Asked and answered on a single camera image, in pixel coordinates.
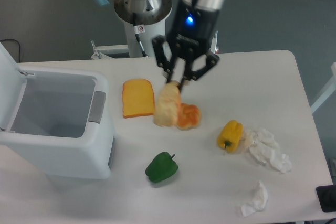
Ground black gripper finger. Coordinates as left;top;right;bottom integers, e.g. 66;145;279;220
152;35;181;83
178;50;220;92

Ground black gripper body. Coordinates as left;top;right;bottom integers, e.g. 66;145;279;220
166;0;219;60

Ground pale crusty bread loaf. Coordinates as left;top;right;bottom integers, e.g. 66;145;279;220
153;81;181;127

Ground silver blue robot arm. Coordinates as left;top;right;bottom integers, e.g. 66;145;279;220
96;0;224;85

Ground square toast bread slice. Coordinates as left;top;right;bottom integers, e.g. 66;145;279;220
122;79;155;118

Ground round knotted bread roll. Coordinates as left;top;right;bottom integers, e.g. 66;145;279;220
176;103;202;130

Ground white trash can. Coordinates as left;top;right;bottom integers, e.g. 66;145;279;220
1;47;115;179

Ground yellow bell pepper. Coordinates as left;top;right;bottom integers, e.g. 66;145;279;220
217;120;243;153

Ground large crumpled white tissue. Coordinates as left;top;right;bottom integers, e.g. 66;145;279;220
241;128;292;174

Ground green bell pepper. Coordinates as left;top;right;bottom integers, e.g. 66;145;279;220
145;152;178;183

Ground small crumpled white tissue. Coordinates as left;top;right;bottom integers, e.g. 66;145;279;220
240;180;268;218

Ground black device at edge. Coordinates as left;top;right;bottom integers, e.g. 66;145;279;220
316;185;336;212

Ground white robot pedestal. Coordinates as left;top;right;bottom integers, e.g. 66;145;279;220
93;0;172;58

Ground white frame at right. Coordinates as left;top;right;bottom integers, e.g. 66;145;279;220
310;62;335;114

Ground black floor cable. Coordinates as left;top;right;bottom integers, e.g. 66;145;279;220
0;39;21;63

